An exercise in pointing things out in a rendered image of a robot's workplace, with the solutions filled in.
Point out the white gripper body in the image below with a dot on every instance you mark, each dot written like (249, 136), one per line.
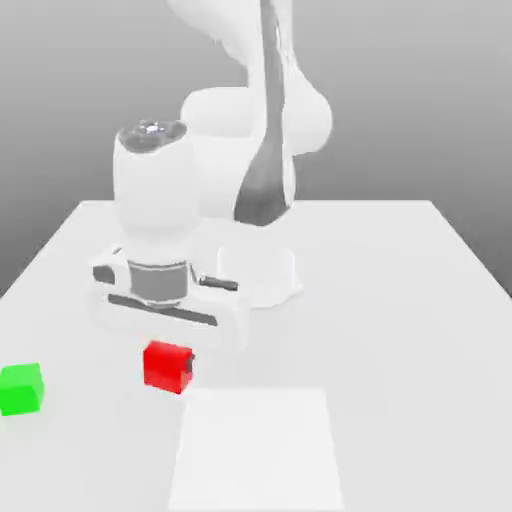
(232, 320)

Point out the small red cube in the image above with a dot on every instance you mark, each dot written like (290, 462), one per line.
(164, 366)

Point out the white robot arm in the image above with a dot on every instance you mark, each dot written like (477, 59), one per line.
(156, 192)

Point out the small green cube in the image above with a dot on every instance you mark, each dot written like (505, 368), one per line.
(20, 390)

